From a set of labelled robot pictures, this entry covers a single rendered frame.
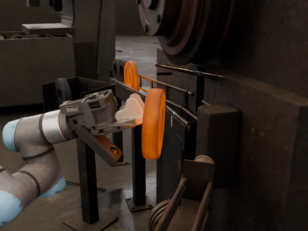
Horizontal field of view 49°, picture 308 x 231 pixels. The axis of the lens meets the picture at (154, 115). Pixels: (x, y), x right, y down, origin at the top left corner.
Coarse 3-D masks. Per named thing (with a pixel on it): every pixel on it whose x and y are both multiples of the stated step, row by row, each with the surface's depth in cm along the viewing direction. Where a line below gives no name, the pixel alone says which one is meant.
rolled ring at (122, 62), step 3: (120, 60) 200; (123, 60) 196; (126, 60) 197; (120, 63) 201; (123, 63) 194; (120, 66) 203; (123, 66) 194; (120, 69) 205; (123, 69) 194; (120, 72) 206; (123, 72) 207; (120, 75) 207; (123, 75) 207; (120, 78) 206; (123, 78) 207; (120, 81) 206; (123, 81) 206
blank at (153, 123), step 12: (156, 96) 70; (144, 108) 68; (156, 108) 68; (144, 120) 67; (156, 120) 67; (144, 132) 67; (156, 132) 67; (144, 144) 68; (156, 144) 68; (144, 156) 72; (156, 156) 71
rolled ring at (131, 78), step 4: (128, 64) 179; (132, 64) 178; (124, 68) 189; (128, 68) 186; (132, 68) 176; (136, 68) 176; (124, 72) 190; (128, 72) 188; (132, 72) 175; (136, 72) 176; (124, 76) 191; (128, 76) 189; (132, 76) 175; (136, 76) 175; (124, 80) 192; (128, 80) 190; (132, 80) 175; (136, 80) 176; (128, 84) 189; (132, 84) 176; (136, 84) 176; (128, 88) 186; (136, 88) 178
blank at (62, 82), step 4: (56, 80) 153; (60, 80) 150; (64, 80) 150; (56, 84) 154; (60, 84) 149; (64, 84) 148; (68, 84) 149; (56, 88) 156; (60, 88) 150; (64, 88) 147; (68, 88) 148; (56, 92) 157; (60, 92) 156; (64, 92) 147; (68, 92) 148; (56, 96) 159; (60, 96) 157; (64, 96) 147; (68, 96) 148; (60, 100) 156; (64, 100) 149; (60, 104) 155
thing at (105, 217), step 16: (80, 80) 167; (48, 96) 157; (80, 96) 139; (80, 144) 159; (80, 160) 162; (80, 176) 166; (96, 192) 170; (96, 208) 172; (80, 224) 172; (96, 224) 172
